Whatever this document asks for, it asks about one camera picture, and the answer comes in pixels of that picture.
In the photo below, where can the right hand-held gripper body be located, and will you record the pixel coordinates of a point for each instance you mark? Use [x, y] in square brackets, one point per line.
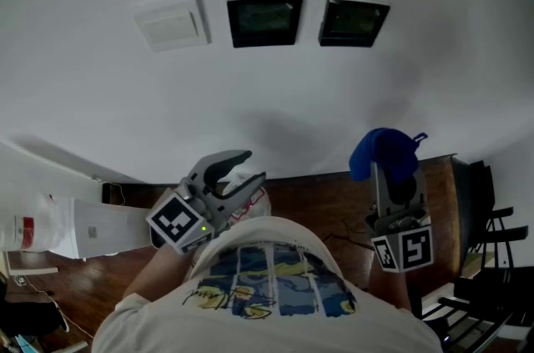
[413, 247]

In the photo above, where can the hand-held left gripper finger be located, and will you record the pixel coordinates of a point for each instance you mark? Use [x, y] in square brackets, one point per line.
[246, 188]
[225, 157]

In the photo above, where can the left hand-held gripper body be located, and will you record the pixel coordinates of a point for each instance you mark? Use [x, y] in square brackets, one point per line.
[173, 220]

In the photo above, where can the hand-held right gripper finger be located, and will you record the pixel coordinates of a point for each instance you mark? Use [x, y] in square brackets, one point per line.
[419, 193]
[380, 193]

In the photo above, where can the blue cloth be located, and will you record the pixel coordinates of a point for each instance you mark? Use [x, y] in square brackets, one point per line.
[386, 153]

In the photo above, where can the black wall control panel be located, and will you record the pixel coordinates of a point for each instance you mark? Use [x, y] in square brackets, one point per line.
[354, 22]
[265, 19]

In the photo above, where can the person's right forearm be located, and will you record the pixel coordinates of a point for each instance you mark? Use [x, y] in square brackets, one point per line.
[390, 288]

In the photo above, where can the person's left forearm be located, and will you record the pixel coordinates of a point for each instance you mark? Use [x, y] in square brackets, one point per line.
[156, 274]

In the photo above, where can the white crumpled plastic bag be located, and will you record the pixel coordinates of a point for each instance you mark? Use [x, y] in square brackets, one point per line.
[254, 206]

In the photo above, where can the white cabinet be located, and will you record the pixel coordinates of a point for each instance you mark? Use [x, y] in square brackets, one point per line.
[108, 228]

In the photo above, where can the black metal chair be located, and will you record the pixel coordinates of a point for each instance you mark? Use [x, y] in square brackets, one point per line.
[494, 259]

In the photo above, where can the person's white printed t-shirt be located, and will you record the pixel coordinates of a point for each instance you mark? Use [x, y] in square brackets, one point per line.
[267, 301]

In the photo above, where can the white slanted board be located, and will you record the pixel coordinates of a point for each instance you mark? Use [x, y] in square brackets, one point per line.
[50, 172]

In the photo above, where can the plastic bag with red label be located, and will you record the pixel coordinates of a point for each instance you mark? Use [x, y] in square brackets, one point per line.
[29, 226]

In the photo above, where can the black bag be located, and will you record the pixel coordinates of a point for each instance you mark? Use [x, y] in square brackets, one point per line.
[25, 316]

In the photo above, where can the white wall switch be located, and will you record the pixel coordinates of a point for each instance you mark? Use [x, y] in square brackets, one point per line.
[173, 22]

